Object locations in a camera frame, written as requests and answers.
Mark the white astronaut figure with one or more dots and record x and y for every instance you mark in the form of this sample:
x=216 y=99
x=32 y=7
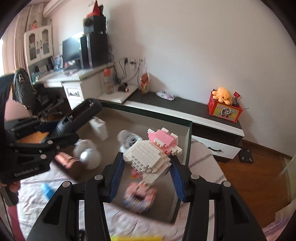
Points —
x=87 y=152

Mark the small doll figure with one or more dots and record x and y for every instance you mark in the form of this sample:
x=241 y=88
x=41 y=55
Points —
x=34 y=25

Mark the red toy crate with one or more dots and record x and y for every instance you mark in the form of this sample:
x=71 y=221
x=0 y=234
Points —
x=221 y=110

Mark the striped quilted table cloth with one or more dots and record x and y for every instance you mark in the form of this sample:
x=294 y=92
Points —
x=20 y=219

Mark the rose gold cylinder case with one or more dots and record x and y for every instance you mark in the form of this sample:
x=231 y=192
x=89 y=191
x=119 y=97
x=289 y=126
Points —
x=69 y=164

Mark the low black white cabinet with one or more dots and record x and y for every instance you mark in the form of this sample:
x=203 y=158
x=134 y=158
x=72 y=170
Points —
x=222 y=137

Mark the wall power sockets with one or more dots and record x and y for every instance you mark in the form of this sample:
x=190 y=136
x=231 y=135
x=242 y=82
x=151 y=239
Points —
x=135 y=62

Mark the black computer monitor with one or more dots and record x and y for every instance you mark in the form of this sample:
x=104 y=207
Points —
x=70 y=50

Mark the black computer tower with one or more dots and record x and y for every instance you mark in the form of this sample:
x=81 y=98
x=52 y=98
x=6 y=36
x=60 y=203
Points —
x=93 y=50

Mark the white plug night light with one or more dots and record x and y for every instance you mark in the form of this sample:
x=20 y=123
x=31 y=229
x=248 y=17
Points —
x=127 y=139

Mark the yellow octopus plush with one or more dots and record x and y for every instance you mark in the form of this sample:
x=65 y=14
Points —
x=222 y=95

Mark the red paper bag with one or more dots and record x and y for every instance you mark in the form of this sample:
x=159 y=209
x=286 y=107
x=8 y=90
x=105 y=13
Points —
x=97 y=10

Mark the white desk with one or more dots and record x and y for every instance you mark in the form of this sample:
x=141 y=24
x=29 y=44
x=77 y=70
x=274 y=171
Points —
x=78 y=85

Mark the black office chair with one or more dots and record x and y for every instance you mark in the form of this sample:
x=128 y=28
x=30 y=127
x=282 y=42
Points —
x=47 y=102

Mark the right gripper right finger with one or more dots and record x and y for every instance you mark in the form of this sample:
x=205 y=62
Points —
x=233 y=220

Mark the black speaker box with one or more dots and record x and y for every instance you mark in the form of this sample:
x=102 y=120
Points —
x=94 y=24

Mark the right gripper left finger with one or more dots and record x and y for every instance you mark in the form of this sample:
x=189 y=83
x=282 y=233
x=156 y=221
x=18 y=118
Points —
x=59 y=218

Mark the patterned pouch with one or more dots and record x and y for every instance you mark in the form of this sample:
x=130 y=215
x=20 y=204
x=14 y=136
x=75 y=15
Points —
x=165 y=95

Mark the white pink brick figure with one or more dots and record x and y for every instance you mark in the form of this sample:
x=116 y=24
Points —
x=151 y=158

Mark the snack bag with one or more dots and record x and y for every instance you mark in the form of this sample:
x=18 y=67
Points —
x=144 y=83

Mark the white air conditioner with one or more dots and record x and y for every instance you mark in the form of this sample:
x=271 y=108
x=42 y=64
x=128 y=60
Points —
x=52 y=6

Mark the beige curtain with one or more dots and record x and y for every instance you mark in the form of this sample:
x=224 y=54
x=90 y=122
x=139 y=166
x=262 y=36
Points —
x=12 y=49

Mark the dark jacket on chair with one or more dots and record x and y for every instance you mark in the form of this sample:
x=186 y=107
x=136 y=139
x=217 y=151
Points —
x=23 y=92

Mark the small black hair dryer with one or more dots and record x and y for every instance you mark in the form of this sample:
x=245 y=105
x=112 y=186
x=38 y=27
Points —
x=123 y=87

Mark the black floor scale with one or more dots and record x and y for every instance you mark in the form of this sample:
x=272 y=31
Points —
x=245 y=155

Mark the white glass door cabinet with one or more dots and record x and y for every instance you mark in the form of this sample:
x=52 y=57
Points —
x=38 y=44

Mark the orange lid water bottle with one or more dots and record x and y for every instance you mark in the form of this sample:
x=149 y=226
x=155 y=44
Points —
x=108 y=81

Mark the blue rectangular case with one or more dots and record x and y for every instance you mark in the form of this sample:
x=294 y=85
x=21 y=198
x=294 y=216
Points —
x=47 y=191

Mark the white usb charger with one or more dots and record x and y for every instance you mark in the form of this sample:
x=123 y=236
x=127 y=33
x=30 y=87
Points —
x=99 y=128

